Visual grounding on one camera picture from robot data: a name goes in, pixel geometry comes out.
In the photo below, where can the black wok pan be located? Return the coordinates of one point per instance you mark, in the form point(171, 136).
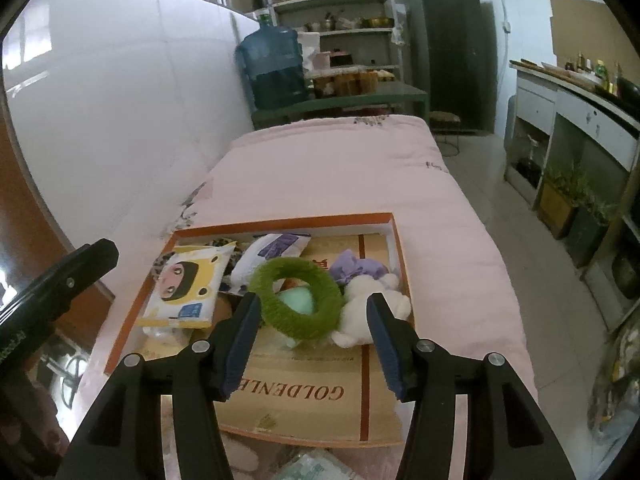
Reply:
point(627, 92)

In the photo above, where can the pink bed cover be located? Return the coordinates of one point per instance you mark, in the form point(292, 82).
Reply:
point(461, 291)

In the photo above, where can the small round stool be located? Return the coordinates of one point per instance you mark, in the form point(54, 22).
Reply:
point(447, 128)

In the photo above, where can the light green soft ball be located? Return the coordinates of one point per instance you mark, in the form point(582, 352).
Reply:
point(298, 299)

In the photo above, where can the white kitchen counter cabinet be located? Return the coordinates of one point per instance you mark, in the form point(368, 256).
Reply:
point(555, 123)

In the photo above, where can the yellow cartoon tissue pack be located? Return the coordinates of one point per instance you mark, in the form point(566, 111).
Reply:
point(185, 292)

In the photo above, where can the potted green plant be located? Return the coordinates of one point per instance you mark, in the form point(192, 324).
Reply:
point(573, 212)

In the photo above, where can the dark grey refrigerator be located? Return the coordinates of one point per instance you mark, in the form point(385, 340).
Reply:
point(449, 57)

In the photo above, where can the blue water jug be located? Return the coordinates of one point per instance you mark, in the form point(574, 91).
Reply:
point(271, 65)

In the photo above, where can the white purple tissue pack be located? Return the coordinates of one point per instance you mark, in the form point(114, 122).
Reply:
point(263, 249)

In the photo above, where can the orange cardboard tray box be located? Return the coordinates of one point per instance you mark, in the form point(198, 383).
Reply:
point(319, 395)

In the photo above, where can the purple cloth piece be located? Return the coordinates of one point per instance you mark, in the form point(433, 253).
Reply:
point(348, 266)

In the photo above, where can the white plush bear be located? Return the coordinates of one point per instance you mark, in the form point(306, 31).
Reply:
point(353, 329)

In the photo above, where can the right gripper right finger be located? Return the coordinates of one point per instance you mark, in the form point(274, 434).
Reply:
point(507, 436)

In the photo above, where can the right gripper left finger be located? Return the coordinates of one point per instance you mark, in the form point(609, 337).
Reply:
point(121, 435)

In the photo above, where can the grey metal shelf rack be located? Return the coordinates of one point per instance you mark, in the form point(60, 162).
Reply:
point(368, 30)

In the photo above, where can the green checkered tissue pack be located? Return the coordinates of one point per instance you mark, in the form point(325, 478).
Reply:
point(316, 464)

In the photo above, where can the dark green low table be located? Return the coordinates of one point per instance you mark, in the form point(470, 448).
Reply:
point(388, 93)

